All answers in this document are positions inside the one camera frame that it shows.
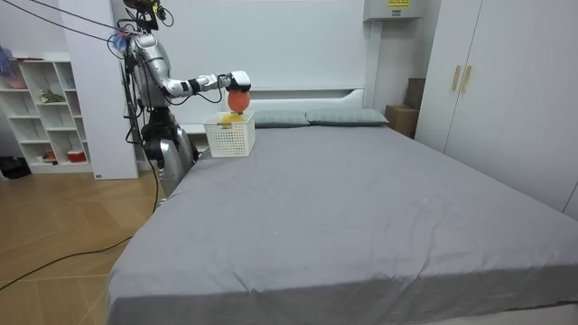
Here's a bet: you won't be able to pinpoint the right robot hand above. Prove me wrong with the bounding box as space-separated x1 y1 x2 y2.
225 70 252 94

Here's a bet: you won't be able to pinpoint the orange soft toy fruit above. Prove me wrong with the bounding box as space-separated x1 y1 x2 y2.
227 88 251 115

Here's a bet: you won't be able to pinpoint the yellow soft toy fruit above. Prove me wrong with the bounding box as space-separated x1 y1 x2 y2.
219 112 246 130

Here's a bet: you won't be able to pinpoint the grey-green pillow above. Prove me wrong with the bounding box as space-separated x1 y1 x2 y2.
253 110 312 129
305 107 390 127

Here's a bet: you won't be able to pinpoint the white perforated plastic basket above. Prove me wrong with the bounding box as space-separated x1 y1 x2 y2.
202 110 256 159

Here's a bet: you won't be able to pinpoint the robot body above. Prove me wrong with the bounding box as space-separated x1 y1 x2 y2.
107 0 182 112

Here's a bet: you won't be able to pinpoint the robot legs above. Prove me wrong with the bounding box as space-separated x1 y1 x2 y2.
139 107 200 200

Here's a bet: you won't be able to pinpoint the light brown cardboard box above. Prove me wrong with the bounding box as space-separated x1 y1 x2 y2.
384 104 421 139

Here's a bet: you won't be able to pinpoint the grey bed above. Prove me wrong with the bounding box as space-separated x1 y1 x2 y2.
106 88 578 325

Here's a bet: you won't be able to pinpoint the dark brown cardboard box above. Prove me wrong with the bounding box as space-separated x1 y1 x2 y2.
403 77 427 111

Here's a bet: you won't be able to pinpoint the green plant decoration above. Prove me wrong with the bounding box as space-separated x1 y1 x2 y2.
39 88 67 106

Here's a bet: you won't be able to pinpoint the white shelf unit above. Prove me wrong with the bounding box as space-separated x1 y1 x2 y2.
0 51 94 175

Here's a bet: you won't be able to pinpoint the pink flower pot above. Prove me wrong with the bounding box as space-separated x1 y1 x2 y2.
5 74 29 90

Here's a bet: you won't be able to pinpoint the purple plant decoration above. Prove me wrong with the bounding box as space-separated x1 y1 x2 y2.
0 44 17 80

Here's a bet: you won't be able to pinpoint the black bag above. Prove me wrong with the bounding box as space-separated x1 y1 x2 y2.
0 154 33 181

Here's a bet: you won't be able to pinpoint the white wardrobe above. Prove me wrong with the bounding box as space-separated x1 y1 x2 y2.
414 0 578 214

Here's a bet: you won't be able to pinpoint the white wall box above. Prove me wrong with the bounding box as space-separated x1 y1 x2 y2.
362 0 424 23

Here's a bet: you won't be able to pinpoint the cable bundle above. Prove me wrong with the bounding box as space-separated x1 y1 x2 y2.
0 0 136 46

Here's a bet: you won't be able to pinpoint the black floor cable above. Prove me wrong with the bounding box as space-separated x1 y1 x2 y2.
0 164 161 293

